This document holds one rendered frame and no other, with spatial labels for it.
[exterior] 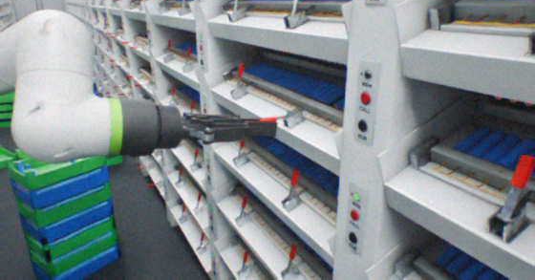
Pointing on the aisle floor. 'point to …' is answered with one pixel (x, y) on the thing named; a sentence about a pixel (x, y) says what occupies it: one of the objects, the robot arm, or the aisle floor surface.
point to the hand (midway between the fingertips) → (258, 127)
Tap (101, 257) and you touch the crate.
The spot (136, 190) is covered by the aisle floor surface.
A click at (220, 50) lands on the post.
